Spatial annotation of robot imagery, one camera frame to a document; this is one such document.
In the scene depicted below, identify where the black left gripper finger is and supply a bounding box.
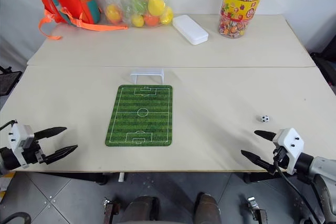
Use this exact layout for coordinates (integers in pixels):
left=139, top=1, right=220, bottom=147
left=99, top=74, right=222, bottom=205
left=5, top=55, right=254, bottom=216
left=33, top=126, right=68, bottom=142
left=43, top=144, right=79, bottom=166

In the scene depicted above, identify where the black mesh chair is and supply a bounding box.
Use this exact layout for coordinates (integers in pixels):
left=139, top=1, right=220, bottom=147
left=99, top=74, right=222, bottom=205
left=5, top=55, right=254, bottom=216
left=0, top=66, right=23, bottom=98

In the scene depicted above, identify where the green soccer field mat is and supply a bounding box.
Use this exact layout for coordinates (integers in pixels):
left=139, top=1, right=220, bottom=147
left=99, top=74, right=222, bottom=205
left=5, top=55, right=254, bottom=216
left=104, top=84, right=174, bottom=148

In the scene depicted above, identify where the green toy fruit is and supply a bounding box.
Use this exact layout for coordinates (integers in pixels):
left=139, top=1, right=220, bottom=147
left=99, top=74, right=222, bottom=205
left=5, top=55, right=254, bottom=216
left=125, top=0, right=148, bottom=15

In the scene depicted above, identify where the white rectangular plastic case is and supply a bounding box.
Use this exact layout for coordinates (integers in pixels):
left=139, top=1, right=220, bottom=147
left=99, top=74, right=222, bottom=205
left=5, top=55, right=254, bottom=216
left=172, top=14, right=209, bottom=46

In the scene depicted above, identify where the yellow toy pear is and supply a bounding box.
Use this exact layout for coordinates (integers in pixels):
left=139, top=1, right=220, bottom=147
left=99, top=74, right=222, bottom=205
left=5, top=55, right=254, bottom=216
left=147, top=0, right=166, bottom=17

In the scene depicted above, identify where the candy jar with orange lid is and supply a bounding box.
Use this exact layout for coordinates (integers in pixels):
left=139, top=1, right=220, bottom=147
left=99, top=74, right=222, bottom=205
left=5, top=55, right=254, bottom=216
left=217, top=0, right=267, bottom=39

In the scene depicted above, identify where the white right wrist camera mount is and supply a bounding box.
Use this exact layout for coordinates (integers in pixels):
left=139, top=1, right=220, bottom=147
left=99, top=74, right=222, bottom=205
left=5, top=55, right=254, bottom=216
left=272, top=127, right=306, bottom=175

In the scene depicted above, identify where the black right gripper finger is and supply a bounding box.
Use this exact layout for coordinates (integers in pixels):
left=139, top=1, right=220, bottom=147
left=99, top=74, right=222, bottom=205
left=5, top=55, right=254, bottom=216
left=254, top=130, right=277, bottom=144
left=240, top=150, right=276, bottom=174

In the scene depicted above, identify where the yellow orange toy fruit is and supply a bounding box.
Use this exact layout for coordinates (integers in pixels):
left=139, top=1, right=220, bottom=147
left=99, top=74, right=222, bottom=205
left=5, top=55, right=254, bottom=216
left=105, top=3, right=123, bottom=24

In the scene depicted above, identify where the black bag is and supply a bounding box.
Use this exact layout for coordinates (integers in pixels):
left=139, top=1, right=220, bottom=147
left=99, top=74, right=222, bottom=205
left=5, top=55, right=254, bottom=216
left=310, top=50, right=336, bottom=94

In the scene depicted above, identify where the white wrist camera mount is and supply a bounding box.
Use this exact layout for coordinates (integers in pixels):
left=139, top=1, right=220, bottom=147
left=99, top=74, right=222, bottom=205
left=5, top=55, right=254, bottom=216
left=272, top=127, right=306, bottom=175
left=7, top=121, right=35, bottom=169

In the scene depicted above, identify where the small yellow toy lemon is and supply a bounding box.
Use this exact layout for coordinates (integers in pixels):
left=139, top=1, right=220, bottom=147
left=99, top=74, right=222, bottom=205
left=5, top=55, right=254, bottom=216
left=131, top=14, right=145, bottom=28

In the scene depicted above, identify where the white toy goal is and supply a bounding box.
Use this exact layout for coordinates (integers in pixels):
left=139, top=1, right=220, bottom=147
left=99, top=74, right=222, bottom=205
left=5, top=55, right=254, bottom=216
left=130, top=68, right=165, bottom=86

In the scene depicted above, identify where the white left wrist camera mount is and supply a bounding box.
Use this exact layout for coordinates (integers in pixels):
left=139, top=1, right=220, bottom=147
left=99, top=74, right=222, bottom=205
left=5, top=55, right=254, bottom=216
left=7, top=121, right=35, bottom=169

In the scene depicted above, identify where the round yellow toy fruit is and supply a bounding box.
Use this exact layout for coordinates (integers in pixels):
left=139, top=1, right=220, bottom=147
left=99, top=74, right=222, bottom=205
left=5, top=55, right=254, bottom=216
left=160, top=6, right=175, bottom=26

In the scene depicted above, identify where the black curved floor cable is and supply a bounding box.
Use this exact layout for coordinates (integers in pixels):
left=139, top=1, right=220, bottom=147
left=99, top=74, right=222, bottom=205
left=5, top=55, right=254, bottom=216
left=0, top=211, right=33, bottom=224

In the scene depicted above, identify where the rusty metal caster bracket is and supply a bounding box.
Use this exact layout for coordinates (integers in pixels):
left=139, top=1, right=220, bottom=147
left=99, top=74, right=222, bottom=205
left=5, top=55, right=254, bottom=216
left=246, top=196, right=269, bottom=224
left=102, top=197, right=119, bottom=224

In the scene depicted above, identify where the dark rounded shape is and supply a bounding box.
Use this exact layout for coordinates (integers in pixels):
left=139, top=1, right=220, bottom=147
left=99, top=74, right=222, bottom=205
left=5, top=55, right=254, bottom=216
left=194, top=191, right=224, bottom=224

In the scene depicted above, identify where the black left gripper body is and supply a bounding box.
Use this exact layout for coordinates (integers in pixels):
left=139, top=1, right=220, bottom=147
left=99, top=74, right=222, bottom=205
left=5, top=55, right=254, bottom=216
left=22, top=132, right=50, bottom=166

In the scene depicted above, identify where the black table frame bar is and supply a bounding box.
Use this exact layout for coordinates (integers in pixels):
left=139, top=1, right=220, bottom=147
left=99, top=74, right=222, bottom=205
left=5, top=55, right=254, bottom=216
left=33, top=172, right=109, bottom=186

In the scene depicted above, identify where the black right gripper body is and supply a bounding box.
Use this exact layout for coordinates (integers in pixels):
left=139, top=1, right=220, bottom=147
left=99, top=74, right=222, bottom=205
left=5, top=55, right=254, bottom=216
left=272, top=145, right=290, bottom=169

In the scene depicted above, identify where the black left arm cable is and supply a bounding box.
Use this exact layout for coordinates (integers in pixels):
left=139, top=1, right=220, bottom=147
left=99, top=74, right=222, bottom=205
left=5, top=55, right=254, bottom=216
left=0, top=120, right=18, bottom=131

